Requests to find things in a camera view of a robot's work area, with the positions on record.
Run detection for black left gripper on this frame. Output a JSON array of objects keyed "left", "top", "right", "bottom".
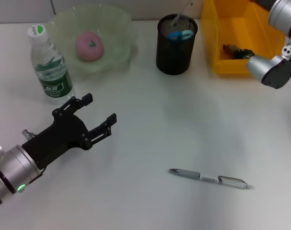
[{"left": 21, "top": 92, "right": 117, "bottom": 170}]

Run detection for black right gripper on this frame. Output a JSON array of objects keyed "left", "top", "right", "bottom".
[{"left": 249, "top": 0, "right": 278, "bottom": 11}]

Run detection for clear water bottle green label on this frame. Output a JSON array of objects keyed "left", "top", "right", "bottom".
[{"left": 26, "top": 23, "right": 76, "bottom": 105}]

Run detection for green plastic wrapper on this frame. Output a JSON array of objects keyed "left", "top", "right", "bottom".
[{"left": 222, "top": 44, "right": 255, "bottom": 60}]

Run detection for pink round ball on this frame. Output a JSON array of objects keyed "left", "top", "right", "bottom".
[{"left": 75, "top": 31, "right": 105, "bottom": 62}]

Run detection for transparent plastic ruler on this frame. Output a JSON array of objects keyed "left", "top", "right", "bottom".
[{"left": 171, "top": 0, "right": 192, "bottom": 27}]

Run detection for blue scissors with sheath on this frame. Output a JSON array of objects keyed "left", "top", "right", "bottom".
[{"left": 168, "top": 30, "right": 194, "bottom": 41}]

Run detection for translucent green fruit bowl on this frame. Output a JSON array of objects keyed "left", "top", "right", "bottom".
[{"left": 46, "top": 3, "right": 139, "bottom": 81}]

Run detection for black mesh pen holder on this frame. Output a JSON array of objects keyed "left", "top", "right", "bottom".
[{"left": 156, "top": 13, "right": 198, "bottom": 75}]

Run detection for white silver ballpoint pen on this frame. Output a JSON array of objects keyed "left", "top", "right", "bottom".
[{"left": 168, "top": 168, "right": 255, "bottom": 190}]

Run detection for yellow plastic storage bin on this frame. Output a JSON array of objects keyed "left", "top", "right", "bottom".
[{"left": 201, "top": 0, "right": 287, "bottom": 78}]

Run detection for left gripper cable with connector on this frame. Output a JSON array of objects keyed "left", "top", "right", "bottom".
[{"left": 21, "top": 129, "right": 45, "bottom": 185}]

